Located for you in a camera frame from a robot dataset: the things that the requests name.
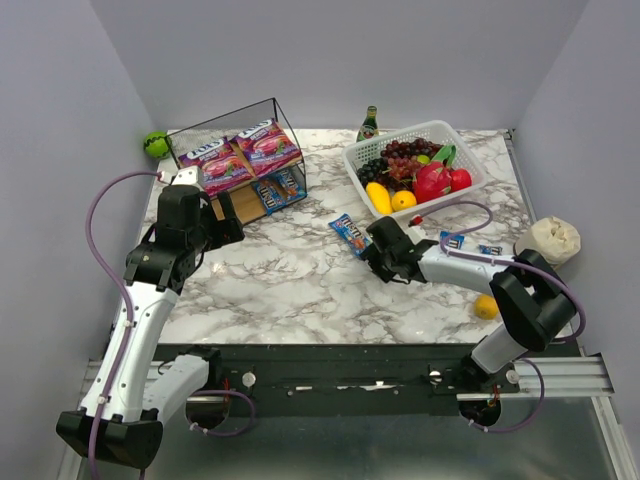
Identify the blue M&M's candy bag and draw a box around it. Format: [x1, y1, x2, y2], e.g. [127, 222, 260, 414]
[328, 213, 371, 258]
[478, 245, 503, 256]
[275, 169, 306, 201]
[440, 231, 465, 250]
[252, 178, 286, 216]

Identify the purple Fox's candy bag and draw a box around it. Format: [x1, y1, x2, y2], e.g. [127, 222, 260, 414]
[233, 118, 301, 177]
[178, 137, 253, 197]

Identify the white plastic fruit basket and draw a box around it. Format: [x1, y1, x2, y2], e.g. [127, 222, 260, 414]
[342, 120, 487, 219]

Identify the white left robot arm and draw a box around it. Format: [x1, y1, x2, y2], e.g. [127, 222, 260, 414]
[56, 185, 244, 470]

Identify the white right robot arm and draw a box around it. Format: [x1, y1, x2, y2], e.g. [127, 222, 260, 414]
[362, 216, 579, 378]

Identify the orange fruit in basket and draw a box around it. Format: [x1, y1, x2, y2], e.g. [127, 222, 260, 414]
[391, 190, 417, 212]

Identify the yellow mango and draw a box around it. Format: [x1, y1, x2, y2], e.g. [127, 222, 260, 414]
[365, 182, 393, 215]

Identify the pink dragon fruit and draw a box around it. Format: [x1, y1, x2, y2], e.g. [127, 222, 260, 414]
[413, 145, 457, 204]

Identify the dark grape bunch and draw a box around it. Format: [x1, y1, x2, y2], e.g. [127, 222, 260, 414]
[356, 157, 388, 188]

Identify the red grape bunch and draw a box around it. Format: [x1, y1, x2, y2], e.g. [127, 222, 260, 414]
[380, 137, 443, 192]

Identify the red apple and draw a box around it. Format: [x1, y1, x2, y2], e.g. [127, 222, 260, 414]
[450, 168, 473, 192]

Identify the orange fruit on table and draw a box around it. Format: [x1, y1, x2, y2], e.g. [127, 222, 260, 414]
[474, 295, 499, 320]

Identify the green watermelon ball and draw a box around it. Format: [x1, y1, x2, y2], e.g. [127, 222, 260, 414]
[143, 131, 170, 160]

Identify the green glass bottle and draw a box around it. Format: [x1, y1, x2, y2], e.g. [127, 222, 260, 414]
[356, 105, 379, 142]

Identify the beige cloth sack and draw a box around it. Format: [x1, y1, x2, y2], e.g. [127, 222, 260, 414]
[514, 216, 581, 269]

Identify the wire and wood shelf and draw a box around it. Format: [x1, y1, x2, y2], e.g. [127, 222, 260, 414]
[166, 97, 308, 226]

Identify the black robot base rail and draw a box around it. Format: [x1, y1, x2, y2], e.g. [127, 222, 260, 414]
[154, 342, 531, 419]

